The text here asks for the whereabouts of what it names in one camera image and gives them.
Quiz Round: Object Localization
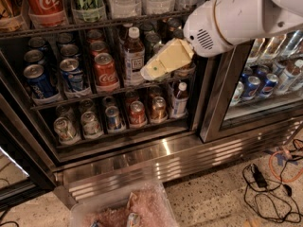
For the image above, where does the small bottle bottom shelf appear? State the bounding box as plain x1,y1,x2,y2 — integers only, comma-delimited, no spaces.
171,82,188,117

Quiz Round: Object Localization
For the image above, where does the blue pepsi can front left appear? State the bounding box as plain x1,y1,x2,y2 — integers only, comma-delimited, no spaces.
24,64,58,99

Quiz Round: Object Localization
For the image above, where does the black power adapter with cable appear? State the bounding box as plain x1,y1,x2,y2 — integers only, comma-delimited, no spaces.
241,163,302,224

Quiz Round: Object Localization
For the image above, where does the clear plastic bin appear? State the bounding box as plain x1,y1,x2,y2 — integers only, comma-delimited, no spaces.
69,181,179,227

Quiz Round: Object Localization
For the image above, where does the red cola can top shelf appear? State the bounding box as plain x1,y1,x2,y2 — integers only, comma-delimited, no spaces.
19,0,65,21

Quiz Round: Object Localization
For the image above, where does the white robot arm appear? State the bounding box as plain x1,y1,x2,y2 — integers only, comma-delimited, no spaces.
140,0,303,80

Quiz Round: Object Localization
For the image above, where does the green can middle shelf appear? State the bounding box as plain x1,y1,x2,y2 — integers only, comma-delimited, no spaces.
152,44,164,55

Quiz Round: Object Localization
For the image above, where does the white can bottom left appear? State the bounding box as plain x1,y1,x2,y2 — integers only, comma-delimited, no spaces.
53,117,78,143

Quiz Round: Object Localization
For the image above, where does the red cola can front middle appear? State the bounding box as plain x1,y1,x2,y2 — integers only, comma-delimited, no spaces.
94,53,118,86

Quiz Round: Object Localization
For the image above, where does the blue can bottom shelf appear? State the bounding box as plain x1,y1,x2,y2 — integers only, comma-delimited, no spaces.
105,106,122,131

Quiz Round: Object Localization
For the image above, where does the brown tea bottle white cap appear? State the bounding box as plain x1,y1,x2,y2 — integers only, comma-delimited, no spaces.
124,26,145,83

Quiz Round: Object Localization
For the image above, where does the red can bottom shelf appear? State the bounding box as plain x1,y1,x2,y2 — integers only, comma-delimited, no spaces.
130,100,146,125

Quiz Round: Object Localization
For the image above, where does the steel fridge door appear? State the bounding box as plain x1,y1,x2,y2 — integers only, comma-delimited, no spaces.
200,42,303,143

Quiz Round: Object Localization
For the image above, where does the blue pepsi can right fridge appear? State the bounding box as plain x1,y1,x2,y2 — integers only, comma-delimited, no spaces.
241,76,260,100

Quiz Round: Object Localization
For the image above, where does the clear water bottle top shelf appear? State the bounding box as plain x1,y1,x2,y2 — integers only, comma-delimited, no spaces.
109,0,141,18

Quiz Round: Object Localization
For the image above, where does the white green can bottom shelf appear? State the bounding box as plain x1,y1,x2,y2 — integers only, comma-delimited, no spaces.
80,112,102,139

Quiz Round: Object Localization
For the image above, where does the gold can bottom shelf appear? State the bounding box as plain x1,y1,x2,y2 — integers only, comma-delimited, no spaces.
151,96,167,120

